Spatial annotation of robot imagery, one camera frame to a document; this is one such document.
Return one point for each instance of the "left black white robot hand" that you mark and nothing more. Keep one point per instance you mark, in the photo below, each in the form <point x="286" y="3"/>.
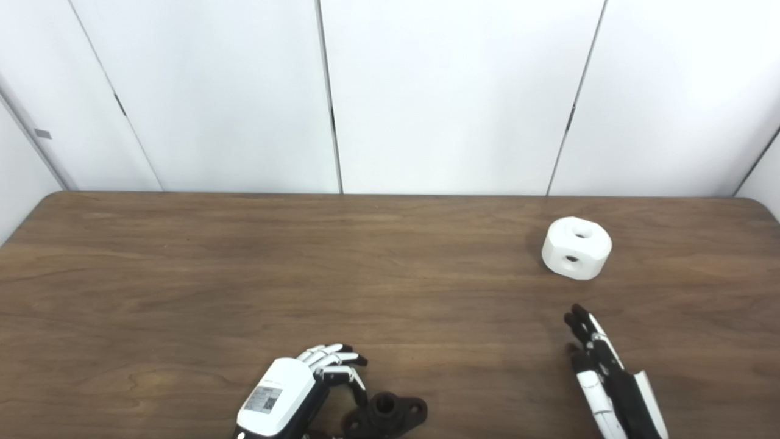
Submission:
<point x="280" y="396"/>

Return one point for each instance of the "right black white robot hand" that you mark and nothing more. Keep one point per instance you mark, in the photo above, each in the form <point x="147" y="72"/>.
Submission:
<point x="624" y="402"/>

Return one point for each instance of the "black flanged holder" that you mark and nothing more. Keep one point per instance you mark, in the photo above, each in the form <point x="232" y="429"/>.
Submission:
<point x="390" y="421"/>

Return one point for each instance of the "round white piece with holes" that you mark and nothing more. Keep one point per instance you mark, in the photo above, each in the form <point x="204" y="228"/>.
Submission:
<point x="594" y="250"/>

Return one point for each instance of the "small gray wall tag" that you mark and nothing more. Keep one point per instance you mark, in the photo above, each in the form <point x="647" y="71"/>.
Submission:
<point x="42" y="134"/>

